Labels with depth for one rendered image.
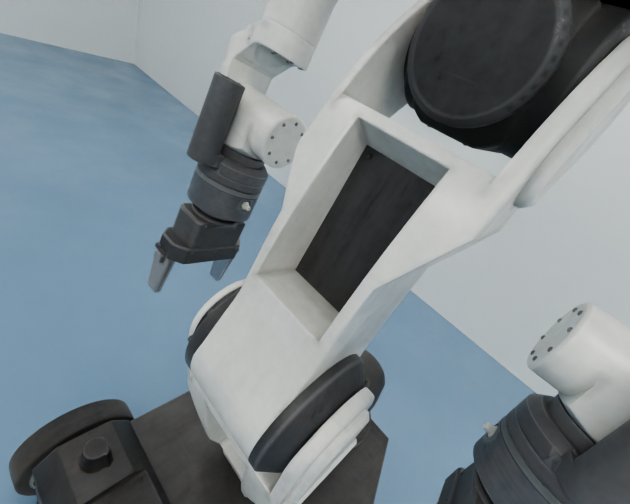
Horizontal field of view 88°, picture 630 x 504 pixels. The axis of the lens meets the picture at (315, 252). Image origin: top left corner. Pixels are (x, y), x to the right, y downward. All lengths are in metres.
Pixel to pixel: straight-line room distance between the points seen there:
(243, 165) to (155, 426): 0.58
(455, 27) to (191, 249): 0.36
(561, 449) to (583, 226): 1.41
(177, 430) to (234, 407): 0.50
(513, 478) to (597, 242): 1.42
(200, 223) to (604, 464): 0.42
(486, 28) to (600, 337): 0.22
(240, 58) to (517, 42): 0.29
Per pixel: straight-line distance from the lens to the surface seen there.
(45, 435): 0.81
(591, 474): 0.28
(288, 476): 0.34
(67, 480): 0.75
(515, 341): 1.83
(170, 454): 0.80
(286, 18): 0.41
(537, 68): 0.27
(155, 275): 0.50
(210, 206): 0.43
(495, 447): 0.33
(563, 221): 1.67
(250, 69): 0.46
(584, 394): 0.29
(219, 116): 0.40
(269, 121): 0.38
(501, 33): 0.28
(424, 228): 0.23
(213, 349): 0.33
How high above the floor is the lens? 0.90
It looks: 31 degrees down
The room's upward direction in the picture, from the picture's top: 25 degrees clockwise
